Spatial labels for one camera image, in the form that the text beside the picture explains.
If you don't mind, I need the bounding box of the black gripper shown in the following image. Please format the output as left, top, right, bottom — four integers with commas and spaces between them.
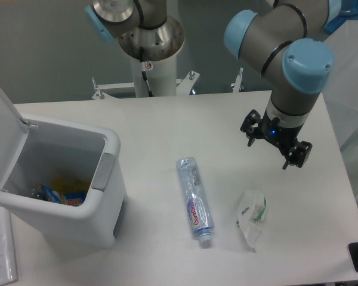
240, 109, 313, 170

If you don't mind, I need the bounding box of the white plastic wrapper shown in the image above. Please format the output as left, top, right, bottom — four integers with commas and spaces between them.
236, 190, 267, 252

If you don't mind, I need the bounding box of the clear plastic water bottle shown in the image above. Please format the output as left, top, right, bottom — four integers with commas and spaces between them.
176, 157, 214, 248

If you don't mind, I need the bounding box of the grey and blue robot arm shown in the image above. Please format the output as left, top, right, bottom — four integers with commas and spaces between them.
85, 1, 341, 167

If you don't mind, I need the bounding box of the white trash can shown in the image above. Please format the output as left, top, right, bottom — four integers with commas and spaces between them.
0, 114, 126, 248

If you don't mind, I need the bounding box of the white trash can lid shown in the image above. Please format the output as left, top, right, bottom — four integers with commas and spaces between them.
0, 88, 38, 189

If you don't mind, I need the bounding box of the blue plastic bag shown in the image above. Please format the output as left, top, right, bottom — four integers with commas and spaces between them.
323, 1, 358, 34

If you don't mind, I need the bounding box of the blue snack packet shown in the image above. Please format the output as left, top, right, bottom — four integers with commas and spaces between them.
36, 184, 87, 207

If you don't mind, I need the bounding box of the clear plastic covered tray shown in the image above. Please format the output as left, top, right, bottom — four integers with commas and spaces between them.
0, 207, 18, 285

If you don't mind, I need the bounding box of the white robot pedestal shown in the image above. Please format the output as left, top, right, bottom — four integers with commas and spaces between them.
130, 55, 177, 98

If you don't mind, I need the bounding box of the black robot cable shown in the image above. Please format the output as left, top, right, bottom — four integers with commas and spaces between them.
138, 46, 155, 98

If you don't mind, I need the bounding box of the white base bracket frame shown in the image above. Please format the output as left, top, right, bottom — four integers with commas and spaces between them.
91, 67, 246, 101

